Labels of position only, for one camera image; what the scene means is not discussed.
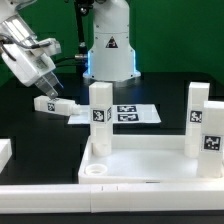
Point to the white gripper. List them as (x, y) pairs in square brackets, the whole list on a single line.
[(30, 69)]

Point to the black camera stand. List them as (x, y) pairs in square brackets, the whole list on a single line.
[(82, 8)]

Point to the white desk top tray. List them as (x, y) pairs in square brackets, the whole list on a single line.
[(141, 159)]

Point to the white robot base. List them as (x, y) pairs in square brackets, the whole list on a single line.
[(111, 57)]

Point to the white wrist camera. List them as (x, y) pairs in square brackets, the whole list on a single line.
[(49, 46)]

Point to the white left barrier block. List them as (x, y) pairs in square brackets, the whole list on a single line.
[(5, 152)]

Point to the white marker sheet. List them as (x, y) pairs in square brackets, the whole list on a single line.
[(122, 114)]

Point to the white front barrier rail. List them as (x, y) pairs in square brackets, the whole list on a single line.
[(75, 198)]

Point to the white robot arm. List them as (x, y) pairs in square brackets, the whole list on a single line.
[(13, 29)]

